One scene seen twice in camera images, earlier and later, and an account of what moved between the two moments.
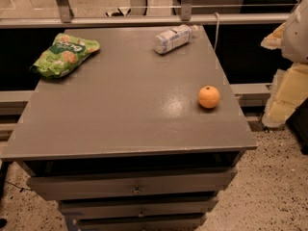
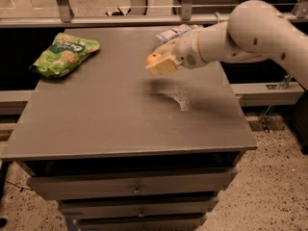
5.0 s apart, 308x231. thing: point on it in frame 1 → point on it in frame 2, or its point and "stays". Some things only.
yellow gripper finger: [274, 40] → [167, 45]
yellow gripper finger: [288, 89] → [163, 66]
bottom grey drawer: [138, 222] stays
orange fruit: [209, 96] → [152, 58]
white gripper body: [297, 38] → [187, 51]
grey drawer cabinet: [133, 140] stays
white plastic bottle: [174, 38] stays
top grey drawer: [53, 187] stays
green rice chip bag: [64, 57] stays
